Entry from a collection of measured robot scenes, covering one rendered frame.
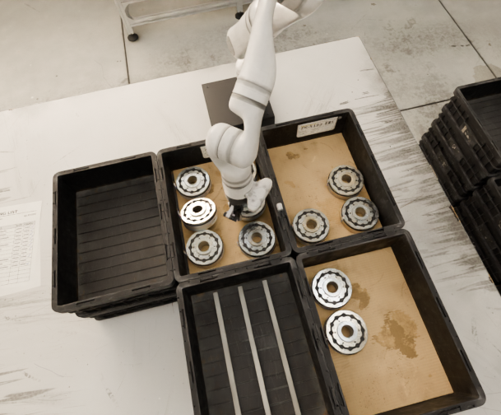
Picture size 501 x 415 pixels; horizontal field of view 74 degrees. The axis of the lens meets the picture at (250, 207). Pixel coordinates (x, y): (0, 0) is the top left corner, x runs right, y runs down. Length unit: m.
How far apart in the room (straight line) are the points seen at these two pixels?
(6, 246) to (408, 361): 1.26
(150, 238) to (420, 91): 2.05
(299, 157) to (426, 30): 2.10
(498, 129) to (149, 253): 1.55
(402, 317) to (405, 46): 2.20
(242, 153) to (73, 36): 2.63
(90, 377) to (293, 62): 1.34
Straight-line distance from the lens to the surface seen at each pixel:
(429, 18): 3.14
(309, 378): 0.92
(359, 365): 0.94
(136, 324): 1.11
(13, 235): 1.39
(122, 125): 1.44
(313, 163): 1.08
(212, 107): 1.32
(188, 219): 0.95
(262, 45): 0.65
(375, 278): 0.98
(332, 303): 0.91
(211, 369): 0.92
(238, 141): 0.64
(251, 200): 0.78
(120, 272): 1.02
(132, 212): 1.07
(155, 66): 2.68
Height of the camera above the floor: 1.74
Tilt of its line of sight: 66 degrees down
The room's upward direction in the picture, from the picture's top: 6 degrees counter-clockwise
